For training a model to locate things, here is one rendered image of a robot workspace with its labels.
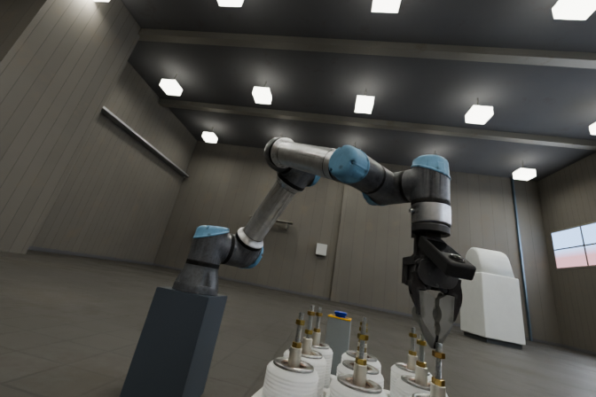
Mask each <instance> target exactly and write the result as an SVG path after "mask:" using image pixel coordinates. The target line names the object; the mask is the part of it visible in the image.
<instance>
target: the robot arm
mask: <svg viewBox="0 0 596 397"><path fill-rule="evenodd" d="M264 158H265V160H266V162H267V164H268V165H269V166H270V167H271V168H272V169H274V170H275V171H277V178H278V180H277V181H276V182H275V183H274V185H273V186H272V188H271V190H270V191H269V193H268V194H267V196H266V197H265V198H264V200H263V202H262V203H261V205H260V206H259V207H258V208H257V210H256V211H255V213H254V214H253V216H252V217H251V219H250V220H249V222H248V223H247V225H246V226H245V227H243V228H239V229H238V231H237V232H236V234H231V233H229V232H230V231H229V229H228V228H225V227H218V226H208V225H201V226H199V227H198V228H197V229H196V232H195V235H194V236H193V241H192V245H191V248H190V251H189V253H188V257H187V260H186V263H185V265H184V268H183V269H182V270H181V272H180V273H179V275H178V276H177V278H176V280H175V282H174V283H173V286H172V288H173V289H175V290H178V291H181V292H189V293H195V294H200V295H208V296H216V295H217V292H218V270H219V266H220V264H224V265H229V266H233V267H238V268H240V269H251V268H253V267H255V266H256V265H257V264H258V263H259V261H260V260H261V258H262V254H263V239H264V237H265V236H266V235H267V233H268V232H269V230H270V229H271V227H272V226H273V224H274V223H275V222H276V220H277V219H278V218H279V217H280V215H281V214H282V212H283V211H284V210H285V208H286V206H287V205H288V204H289V202H290V201H291V199H292V198H293V197H294V195H295V193H297V192H302V191H303V190H304V188H305V187H306V186H307V187H311V186H312V185H315V184H316V183H317V182H318V180H319V178H320V176H321V177H324V178H327V179H330V180H334V181H336V182H339V183H345V184H347V185H349V186H352V187H354V188H356V189H357V190H359V191H362V193H363V196H364V199H366V202H367V203H368V204H370V205H372V206H387V205H394V204H403V203H411V207H412V208H410V209H409V212H410V213H411V224H412V238H414V246H413V255H412V256H408V257H403V269H402V284H406V285H409V293H410V295H411V298H412V301H413V303H414V307H413V308H412V317H413V319H414V320H415V321H416V322H417V323H418V324H419V326H420V329H421V332H422V334H423V337H424V339H425V340H426V342H427V343H428V345H429V346H430V347H431V348H434V349H436V347H435V343H436V342H438V343H441V344H442V343H443V342H444V341H445V340H446V338H447V336H448V334H449V333H450V331H451V328H452V325H453V324H454V322H455V321H456V319H457V316H458V313H459V310H460V308H461V304H462V298H463V297H462V290H461V280H460V279H458V278H462V279H466V280H473V278H474V273H475V271H476V267H475V266H474V265H473V264H472V263H470V262H469V261H468V260H467V259H465V258H464V257H463V256H462V255H460V254H459V253H458V252H457V251H455V250H454V249H453V248H452V247H450V246H449V245H448V244H447V243H445V242H444V241H443V240H442V239H441V237H449V236H450V235H451V229H450V227H451V184H450V180H451V177H450V170H449V162H448V161H447V159H445V158H444V157H442V156H439V155H433V154H427V155H421V156H419V157H418V158H416V159H414V160H413V162H412V169H408V170H405V171H399V172H395V173H393V172H391V171H389V170H388V169H386V168H385V167H383V166H382V165H381V164H379V163H378V162H377V161H375V160H373V159H372V158H370V157H369V156H367V155H366V154H365V153H364V152H363V151H361V150H359V149H357V148H355V147H353V146H351V145H343V146H342V147H339V148H337V149H334V148H327V147H322V146H316V145H310V144H300V143H295V142H294V141H293V140H292V139H290V138H286V137H275V138H272V139H271V140H270V141H269V142H268V143H267V144H266V145H265V148H264ZM426 290H433V291H441V292H439V293H438V295H437V298H436V299H435V298H434V297H433V296H432V295H430V294H429V293H428V292H427V291H426ZM434 306H435V309H434V310H433V308H434ZM434 326H435V327H436V330H434Z"/></svg>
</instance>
